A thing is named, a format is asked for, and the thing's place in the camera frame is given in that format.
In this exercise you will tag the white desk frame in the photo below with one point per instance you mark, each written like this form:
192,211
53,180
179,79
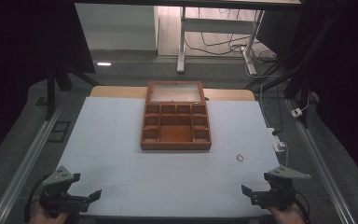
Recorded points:
217,28

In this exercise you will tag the black metal stand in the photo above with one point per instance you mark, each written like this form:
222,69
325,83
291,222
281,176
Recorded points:
298,77

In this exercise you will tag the light blue table mat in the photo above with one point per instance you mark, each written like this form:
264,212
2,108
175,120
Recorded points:
112,161

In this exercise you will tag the black tripod stand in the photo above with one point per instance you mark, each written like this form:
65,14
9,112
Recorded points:
59,81

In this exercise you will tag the white power strip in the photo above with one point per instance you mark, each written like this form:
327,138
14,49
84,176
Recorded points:
276,140

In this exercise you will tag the person's right hand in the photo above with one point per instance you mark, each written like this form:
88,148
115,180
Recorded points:
287,217

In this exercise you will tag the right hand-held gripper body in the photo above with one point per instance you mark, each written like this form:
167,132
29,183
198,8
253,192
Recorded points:
279,193

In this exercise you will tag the small white adapter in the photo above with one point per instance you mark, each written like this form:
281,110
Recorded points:
296,112

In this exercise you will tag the small orange rubber band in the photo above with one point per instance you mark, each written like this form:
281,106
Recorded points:
239,157

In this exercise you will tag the aluminium rail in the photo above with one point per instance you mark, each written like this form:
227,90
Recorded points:
21,168
320,165

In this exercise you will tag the wooden compartment box with lid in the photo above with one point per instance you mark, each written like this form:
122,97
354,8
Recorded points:
176,133

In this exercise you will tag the person's left hand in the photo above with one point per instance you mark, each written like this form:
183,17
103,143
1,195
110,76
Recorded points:
45,217

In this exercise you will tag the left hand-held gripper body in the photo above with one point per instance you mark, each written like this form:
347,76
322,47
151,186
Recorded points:
59,193

